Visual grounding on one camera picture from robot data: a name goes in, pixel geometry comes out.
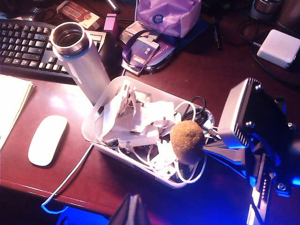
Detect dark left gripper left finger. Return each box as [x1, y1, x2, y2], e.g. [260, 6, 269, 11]
[107, 193, 138, 225]

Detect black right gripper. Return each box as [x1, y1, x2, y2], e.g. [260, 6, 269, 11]
[202, 90, 300, 225]

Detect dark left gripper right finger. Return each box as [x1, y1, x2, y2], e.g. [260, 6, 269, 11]
[136, 194, 150, 225]

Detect brown fuzzy kiwi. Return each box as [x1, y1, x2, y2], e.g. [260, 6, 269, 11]
[170, 120, 205, 165]

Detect translucent plastic storage box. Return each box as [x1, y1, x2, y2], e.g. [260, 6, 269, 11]
[81, 75, 215, 189]

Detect small pink box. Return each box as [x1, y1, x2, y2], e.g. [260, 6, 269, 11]
[103, 13, 118, 31]

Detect red and white card box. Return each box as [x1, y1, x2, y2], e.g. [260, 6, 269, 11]
[56, 0, 101, 30]

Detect crumpled white paper receipts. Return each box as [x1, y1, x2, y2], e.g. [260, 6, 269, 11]
[97, 79, 180, 147]

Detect white computer mouse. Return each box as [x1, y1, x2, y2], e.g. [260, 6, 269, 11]
[27, 115, 68, 167]

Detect white power adapter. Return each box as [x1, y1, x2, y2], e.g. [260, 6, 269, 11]
[256, 29, 300, 69]

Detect black pen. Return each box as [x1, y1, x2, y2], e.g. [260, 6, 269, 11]
[211, 14, 223, 51]

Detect purple notebook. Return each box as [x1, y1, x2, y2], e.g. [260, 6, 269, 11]
[120, 18, 210, 74]

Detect silver thermos cap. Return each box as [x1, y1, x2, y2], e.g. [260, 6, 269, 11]
[249, 0, 284, 21]

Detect purple tissue pack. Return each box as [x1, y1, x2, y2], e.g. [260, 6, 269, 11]
[136, 0, 203, 38]

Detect white paper notepad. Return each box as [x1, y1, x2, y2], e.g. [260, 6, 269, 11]
[0, 74, 36, 150]

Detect white steel thermos bottle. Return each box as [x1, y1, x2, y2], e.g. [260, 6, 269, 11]
[49, 21, 111, 106]

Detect silver metal pen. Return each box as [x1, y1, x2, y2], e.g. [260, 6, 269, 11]
[105, 0, 120, 13]

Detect black computer keyboard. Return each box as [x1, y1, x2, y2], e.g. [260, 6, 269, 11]
[0, 19, 108, 79]

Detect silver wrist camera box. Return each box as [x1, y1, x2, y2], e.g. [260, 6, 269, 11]
[217, 78, 263, 150]

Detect white charging cable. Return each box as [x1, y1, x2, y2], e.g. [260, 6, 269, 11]
[117, 99, 214, 185]

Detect black usb cable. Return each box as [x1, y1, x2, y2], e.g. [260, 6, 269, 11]
[181, 96, 222, 141]

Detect long white desk cable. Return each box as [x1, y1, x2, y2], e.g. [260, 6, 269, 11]
[41, 142, 95, 214]

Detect black adapter power cable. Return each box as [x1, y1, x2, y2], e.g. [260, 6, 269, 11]
[238, 18, 300, 91]

